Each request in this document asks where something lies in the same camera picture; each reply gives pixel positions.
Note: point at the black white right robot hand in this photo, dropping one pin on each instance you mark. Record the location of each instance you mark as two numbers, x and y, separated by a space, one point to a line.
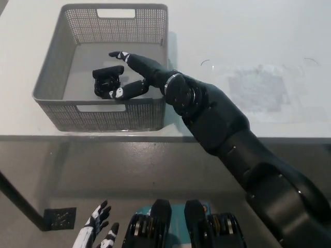
150 69

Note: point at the black ribbed robot body block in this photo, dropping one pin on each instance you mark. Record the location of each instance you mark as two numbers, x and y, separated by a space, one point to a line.
207 230
152 230

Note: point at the grey perforated plastic basket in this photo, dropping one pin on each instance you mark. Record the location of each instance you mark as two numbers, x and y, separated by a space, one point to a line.
85 62

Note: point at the black table foot plate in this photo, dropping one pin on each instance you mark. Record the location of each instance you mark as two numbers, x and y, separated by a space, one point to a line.
62 218

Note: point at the black metal table leg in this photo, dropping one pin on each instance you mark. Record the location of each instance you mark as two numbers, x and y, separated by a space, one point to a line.
23 205

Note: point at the clear plastic sheet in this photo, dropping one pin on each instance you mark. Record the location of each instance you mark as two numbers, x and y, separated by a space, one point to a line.
266 87

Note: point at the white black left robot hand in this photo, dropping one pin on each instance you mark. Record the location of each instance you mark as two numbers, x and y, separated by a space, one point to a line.
95 232

